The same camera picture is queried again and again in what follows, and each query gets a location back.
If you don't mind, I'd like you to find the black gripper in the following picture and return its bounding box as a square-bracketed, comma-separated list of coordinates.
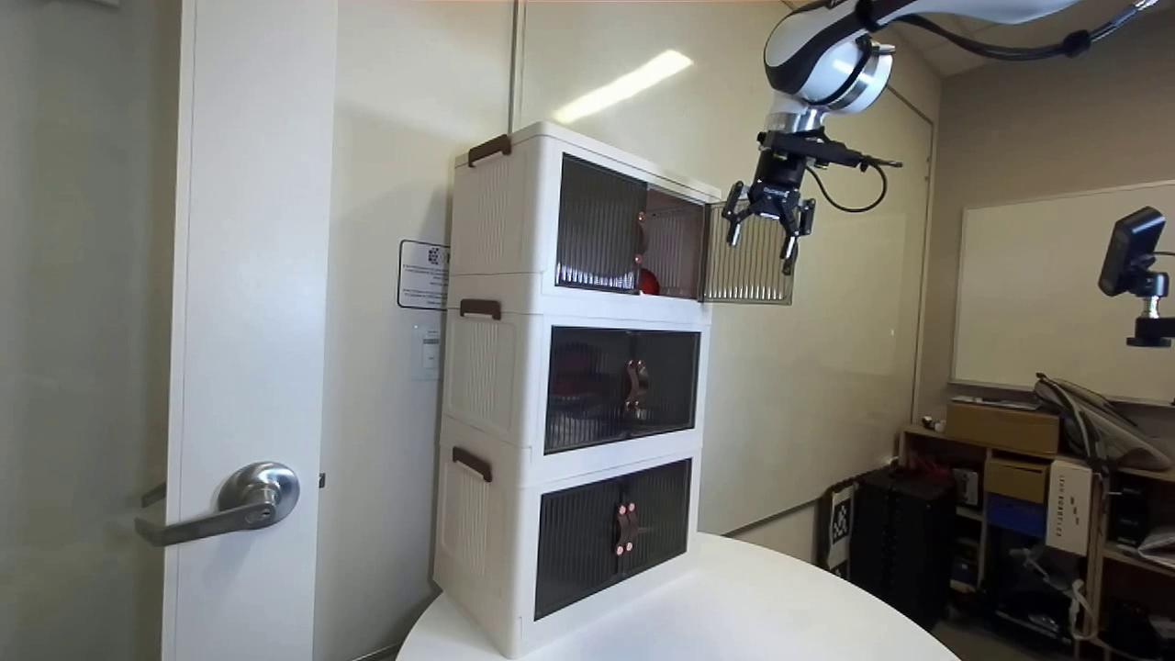
[721, 150, 820, 280]

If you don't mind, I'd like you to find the wooden shelf unit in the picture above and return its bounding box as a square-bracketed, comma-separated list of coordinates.
[899, 418, 1175, 661]

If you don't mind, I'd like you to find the black framed white board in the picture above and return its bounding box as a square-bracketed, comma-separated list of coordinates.
[820, 477, 862, 571]

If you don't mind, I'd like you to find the large cardboard box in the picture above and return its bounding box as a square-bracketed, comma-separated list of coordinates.
[944, 398, 1064, 461]

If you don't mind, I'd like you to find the black storage case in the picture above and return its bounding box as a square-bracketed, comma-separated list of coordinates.
[851, 465, 961, 632]

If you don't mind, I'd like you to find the small cardboard box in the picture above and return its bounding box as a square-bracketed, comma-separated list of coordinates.
[983, 450, 1053, 505]

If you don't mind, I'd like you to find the blue storage bin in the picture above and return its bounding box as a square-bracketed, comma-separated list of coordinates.
[983, 490, 1049, 543]

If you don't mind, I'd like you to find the grey plastic cover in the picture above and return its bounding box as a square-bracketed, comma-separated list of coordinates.
[1033, 372, 1175, 474]

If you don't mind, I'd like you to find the white upright box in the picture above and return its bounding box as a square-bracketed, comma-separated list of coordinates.
[1042, 456, 1097, 561]

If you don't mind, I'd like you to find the white room door with glass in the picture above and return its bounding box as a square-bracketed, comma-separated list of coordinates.
[0, 0, 344, 661]

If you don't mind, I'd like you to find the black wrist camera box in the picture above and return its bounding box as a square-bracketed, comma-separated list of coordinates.
[755, 127, 907, 177]

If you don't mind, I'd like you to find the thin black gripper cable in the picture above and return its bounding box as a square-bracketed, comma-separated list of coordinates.
[799, 159, 891, 219]

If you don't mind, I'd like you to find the white three-tier cabinet frame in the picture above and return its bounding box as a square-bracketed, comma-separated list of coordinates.
[430, 121, 726, 657]

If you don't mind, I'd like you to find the paper wall sign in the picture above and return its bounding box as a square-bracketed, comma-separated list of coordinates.
[392, 234, 447, 315]

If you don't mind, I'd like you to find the black camera on stand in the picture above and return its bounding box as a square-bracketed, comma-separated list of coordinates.
[1093, 200, 1175, 352]

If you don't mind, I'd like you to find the silver lever door handle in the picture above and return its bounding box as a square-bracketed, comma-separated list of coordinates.
[131, 458, 306, 549]

